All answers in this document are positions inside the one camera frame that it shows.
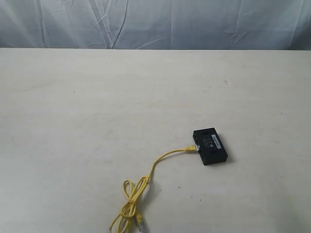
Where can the black network switch box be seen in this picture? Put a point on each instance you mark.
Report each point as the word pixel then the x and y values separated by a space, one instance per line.
pixel 210 147

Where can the white backdrop curtain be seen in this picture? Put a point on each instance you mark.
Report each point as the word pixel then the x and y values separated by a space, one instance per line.
pixel 156 24

